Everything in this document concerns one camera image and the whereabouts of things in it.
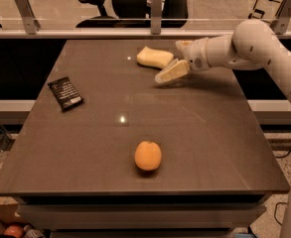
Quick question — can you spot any black floor cable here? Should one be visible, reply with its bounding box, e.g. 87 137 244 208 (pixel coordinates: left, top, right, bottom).
273 201 288 227

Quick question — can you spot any black office chair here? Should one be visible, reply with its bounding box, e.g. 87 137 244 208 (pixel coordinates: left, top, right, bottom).
76 0 189 28

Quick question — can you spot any middle metal rail bracket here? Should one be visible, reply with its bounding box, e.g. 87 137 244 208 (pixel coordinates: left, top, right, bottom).
151 0 162 35

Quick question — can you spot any right metal rail bracket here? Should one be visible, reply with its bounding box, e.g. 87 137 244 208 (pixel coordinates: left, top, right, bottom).
270 0 291 35

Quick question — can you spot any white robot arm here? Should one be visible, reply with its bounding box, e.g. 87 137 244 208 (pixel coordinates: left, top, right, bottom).
155 19 291 103

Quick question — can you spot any metal rail bracket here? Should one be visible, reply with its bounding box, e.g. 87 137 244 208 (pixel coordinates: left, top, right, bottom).
270 0 291 35
151 0 162 35
14 0 41 35

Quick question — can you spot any left metal rail bracket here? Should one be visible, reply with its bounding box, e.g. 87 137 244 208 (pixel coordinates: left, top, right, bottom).
14 0 41 35

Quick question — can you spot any orange fruit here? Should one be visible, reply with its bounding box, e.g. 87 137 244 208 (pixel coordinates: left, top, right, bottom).
134 141 162 172

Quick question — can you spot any yellow sponge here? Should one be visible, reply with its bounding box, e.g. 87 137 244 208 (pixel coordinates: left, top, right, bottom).
136 47 174 69

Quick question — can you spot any orange ball under table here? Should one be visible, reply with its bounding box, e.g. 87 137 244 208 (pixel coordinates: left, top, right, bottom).
4 225 24 238

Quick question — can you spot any black snack packet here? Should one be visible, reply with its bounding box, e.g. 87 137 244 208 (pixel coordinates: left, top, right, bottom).
48 76 84 112

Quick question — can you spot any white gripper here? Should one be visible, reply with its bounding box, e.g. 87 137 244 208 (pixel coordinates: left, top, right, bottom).
155 38 211 83

